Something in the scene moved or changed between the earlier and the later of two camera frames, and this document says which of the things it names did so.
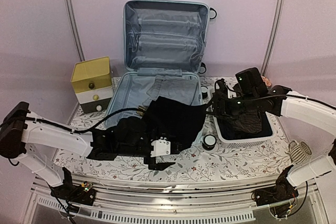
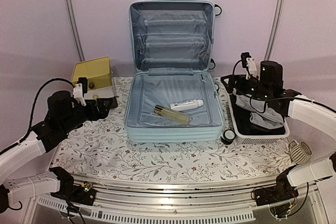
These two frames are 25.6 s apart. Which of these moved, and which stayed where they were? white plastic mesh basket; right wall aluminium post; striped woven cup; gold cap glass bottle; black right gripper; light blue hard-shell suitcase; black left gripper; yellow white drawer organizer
Moved: white plastic mesh basket; black left gripper; gold cap glass bottle; light blue hard-shell suitcase; black right gripper
Stayed: striped woven cup; yellow white drawer organizer; right wall aluminium post
